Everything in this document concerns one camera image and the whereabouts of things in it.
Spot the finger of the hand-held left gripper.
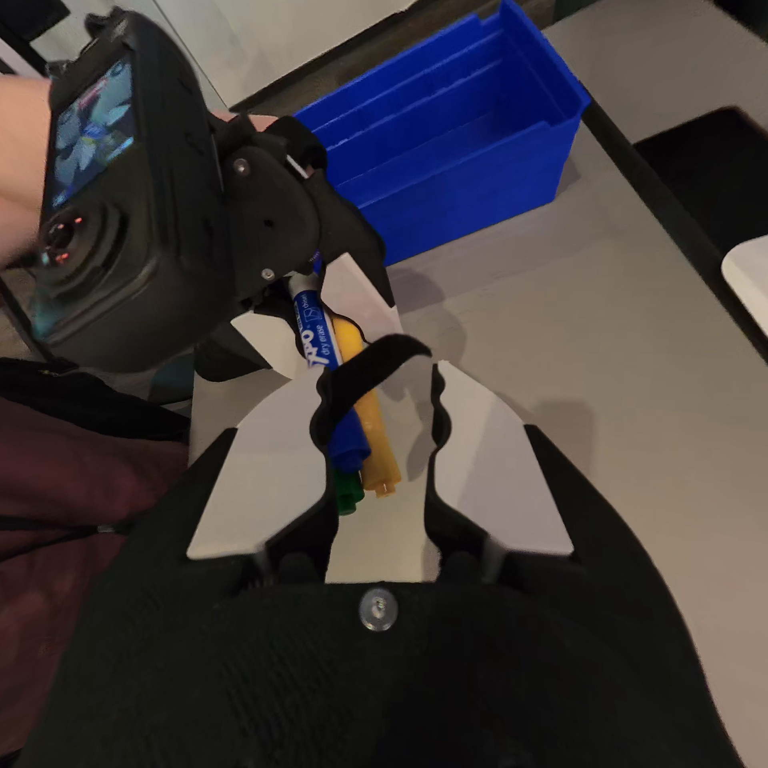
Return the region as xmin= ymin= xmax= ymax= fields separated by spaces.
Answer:
xmin=230 ymin=309 xmax=310 ymax=382
xmin=322 ymin=252 xmax=403 ymax=346

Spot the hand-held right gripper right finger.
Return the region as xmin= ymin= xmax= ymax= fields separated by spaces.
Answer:
xmin=424 ymin=359 xmax=577 ymax=583

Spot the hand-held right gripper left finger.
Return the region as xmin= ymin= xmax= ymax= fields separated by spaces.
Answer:
xmin=186 ymin=366 xmax=340 ymax=582

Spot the blue dry erase marker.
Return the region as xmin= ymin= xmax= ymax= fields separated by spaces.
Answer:
xmin=287 ymin=257 xmax=372 ymax=476

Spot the black hook-and-loop strap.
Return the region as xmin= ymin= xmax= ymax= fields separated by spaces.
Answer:
xmin=312 ymin=335 xmax=433 ymax=451

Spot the green dry erase marker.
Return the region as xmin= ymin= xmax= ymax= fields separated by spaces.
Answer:
xmin=333 ymin=468 xmax=365 ymax=516

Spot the yellow dry erase marker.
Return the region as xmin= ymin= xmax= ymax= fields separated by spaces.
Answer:
xmin=332 ymin=315 xmax=402 ymax=499

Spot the person's left forearm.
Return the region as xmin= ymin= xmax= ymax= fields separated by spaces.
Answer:
xmin=0 ymin=77 xmax=56 ymax=268

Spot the blue plastic bin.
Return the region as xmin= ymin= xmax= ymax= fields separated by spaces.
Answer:
xmin=294 ymin=0 xmax=592 ymax=268

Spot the person's maroon clothing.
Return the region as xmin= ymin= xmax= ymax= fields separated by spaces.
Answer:
xmin=0 ymin=396 xmax=193 ymax=768

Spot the white tray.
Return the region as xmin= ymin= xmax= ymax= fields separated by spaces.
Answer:
xmin=720 ymin=236 xmax=768 ymax=337

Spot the black mat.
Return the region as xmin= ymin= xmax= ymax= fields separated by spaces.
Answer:
xmin=633 ymin=107 xmax=768 ymax=256

